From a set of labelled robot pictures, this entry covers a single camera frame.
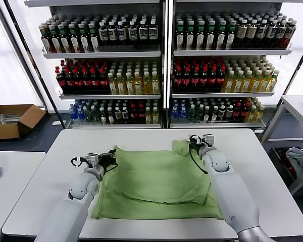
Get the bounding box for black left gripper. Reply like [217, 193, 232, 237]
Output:
[98, 150, 118, 171]

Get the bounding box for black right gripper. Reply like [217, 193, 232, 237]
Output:
[188, 135, 206, 152]

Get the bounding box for green t-shirt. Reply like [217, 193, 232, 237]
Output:
[90, 139, 224, 220]

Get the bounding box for yellow tea bottle green cap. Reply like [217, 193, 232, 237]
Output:
[108, 72, 117, 96]
[255, 105, 265, 123]
[258, 70, 271, 93]
[142, 72, 152, 96]
[232, 70, 243, 94]
[151, 71, 161, 95]
[125, 72, 135, 96]
[116, 72, 126, 96]
[144, 107, 153, 125]
[222, 71, 235, 94]
[266, 70, 278, 93]
[134, 72, 143, 96]
[249, 70, 262, 93]
[151, 107, 160, 125]
[247, 105, 257, 123]
[240, 70, 253, 94]

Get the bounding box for cola bottle red cap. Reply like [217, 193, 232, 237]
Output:
[181, 68, 191, 92]
[232, 103, 241, 122]
[190, 68, 200, 92]
[82, 70, 92, 93]
[99, 70, 109, 93]
[207, 67, 217, 92]
[216, 67, 226, 91]
[73, 70, 83, 93]
[56, 68, 67, 93]
[129, 105, 138, 125]
[90, 70, 100, 93]
[240, 103, 248, 122]
[172, 68, 182, 92]
[137, 105, 145, 125]
[65, 70, 75, 93]
[199, 68, 209, 92]

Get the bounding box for brown cardboard box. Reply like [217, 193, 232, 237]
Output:
[0, 104, 46, 140]

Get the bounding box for gray metal shelf rack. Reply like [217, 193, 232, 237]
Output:
[167, 0, 303, 131]
[24, 0, 167, 130]

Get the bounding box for red item in bin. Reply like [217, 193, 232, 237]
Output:
[280, 150, 297, 177]

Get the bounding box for white side table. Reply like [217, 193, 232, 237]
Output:
[0, 150, 47, 242]

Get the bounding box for light gray crumpled cloth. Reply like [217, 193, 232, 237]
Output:
[285, 147, 303, 176]

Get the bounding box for gray metal bars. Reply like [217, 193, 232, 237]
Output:
[0, 113, 23, 125]

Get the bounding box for dark tea bottle beige label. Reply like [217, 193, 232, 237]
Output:
[245, 20, 258, 49]
[235, 20, 247, 49]

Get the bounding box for gray storage bin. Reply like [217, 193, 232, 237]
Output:
[270, 146, 303, 195]

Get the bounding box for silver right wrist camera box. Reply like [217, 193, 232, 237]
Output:
[203, 135, 216, 148]

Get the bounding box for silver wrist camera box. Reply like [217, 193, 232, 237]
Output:
[85, 152, 99, 168]
[203, 135, 216, 148]

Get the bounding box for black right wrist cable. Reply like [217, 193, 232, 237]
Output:
[188, 145, 209, 174]

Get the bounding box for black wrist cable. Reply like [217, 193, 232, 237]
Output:
[188, 145, 209, 174]
[70, 156, 88, 168]

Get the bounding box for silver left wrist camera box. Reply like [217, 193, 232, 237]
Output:
[85, 152, 99, 168]

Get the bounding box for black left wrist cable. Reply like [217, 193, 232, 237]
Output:
[70, 156, 88, 168]

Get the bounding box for gray frame side table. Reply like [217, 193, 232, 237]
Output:
[261, 95, 303, 144]

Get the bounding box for gray window post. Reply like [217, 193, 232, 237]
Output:
[0, 0, 49, 111]

